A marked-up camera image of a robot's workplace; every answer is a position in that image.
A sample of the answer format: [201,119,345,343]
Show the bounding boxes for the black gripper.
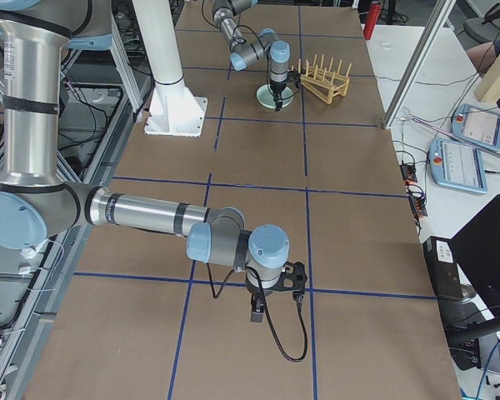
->
[245,279,273,323]
[269,80,285,111]

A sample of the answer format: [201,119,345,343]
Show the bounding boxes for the light green ceramic plate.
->
[256,84,294,111]

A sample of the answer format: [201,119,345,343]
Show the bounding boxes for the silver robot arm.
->
[212,0,290,111]
[0,1,289,322]

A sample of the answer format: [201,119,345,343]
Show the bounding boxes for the wooden dish rack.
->
[290,54,353,105]

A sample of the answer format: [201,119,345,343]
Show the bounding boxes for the red water bottle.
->
[363,1,383,41]

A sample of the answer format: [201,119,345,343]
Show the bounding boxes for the black orange power strip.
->
[399,162,428,218]

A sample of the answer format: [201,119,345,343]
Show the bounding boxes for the near blue teach pendant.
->
[429,137,488,194]

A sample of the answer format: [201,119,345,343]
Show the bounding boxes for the blue teach pendant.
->
[429,137,488,194]
[452,103,500,152]

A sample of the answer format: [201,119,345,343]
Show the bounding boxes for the black box with label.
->
[422,236,469,303]

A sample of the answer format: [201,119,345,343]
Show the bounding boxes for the far blue teach pendant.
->
[452,103,500,152]

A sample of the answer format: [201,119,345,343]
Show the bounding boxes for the black laptop computer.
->
[450,194,500,315]

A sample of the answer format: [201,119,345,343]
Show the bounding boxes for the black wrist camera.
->
[272,262,308,303]
[285,70,301,89]

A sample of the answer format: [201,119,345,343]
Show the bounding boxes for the white pedestal column base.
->
[132,0,208,137]

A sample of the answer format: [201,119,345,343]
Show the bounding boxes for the aluminium frame post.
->
[382,0,456,129]

